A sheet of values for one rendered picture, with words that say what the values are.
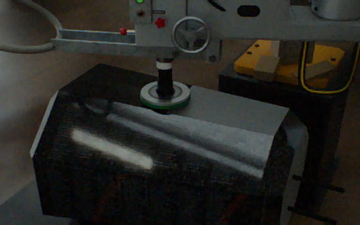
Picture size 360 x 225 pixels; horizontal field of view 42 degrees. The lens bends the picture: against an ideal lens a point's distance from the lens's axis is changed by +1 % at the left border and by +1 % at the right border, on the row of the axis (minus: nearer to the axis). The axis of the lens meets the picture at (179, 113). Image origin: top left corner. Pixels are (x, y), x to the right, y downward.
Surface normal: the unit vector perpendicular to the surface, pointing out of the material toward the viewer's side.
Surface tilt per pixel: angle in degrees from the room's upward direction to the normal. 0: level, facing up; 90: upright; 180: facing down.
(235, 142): 45
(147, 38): 90
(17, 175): 0
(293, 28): 90
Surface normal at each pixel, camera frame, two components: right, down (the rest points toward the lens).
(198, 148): -0.28, -0.29
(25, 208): 0.00, -0.86
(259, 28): -0.10, 0.51
